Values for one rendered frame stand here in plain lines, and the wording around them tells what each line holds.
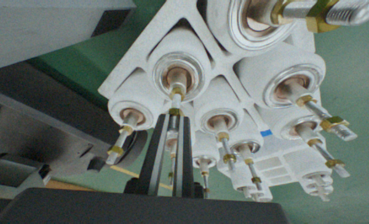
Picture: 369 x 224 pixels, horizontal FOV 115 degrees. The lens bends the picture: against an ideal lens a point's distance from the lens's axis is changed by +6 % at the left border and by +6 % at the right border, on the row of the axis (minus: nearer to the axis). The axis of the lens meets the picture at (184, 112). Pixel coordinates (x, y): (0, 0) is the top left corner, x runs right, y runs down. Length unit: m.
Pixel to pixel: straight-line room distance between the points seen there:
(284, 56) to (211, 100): 0.11
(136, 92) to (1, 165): 0.52
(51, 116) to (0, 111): 0.10
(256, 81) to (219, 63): 0.07
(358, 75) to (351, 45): 0.14
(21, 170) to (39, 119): 0.20
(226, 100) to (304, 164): 0.43
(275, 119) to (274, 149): 0.28
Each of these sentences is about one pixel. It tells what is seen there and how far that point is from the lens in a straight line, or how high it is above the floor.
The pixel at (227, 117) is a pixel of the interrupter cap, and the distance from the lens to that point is 0.23.
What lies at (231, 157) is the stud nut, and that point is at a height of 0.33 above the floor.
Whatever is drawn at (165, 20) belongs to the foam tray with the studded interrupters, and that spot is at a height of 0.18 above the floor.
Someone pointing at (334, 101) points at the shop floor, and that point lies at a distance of 0.80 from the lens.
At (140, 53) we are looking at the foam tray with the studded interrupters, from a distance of 0.25.
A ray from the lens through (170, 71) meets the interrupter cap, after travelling 0.17.
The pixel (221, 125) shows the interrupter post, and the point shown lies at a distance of 0.22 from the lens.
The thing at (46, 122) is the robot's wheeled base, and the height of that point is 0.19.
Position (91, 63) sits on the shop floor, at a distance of 0.55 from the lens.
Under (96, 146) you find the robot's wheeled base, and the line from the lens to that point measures 0.53.
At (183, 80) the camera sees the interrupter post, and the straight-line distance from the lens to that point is 0.16.
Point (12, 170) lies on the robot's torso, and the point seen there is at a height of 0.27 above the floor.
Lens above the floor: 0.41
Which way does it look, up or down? 48 degrees down
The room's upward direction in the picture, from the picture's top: 178 degrees counter-clockwise
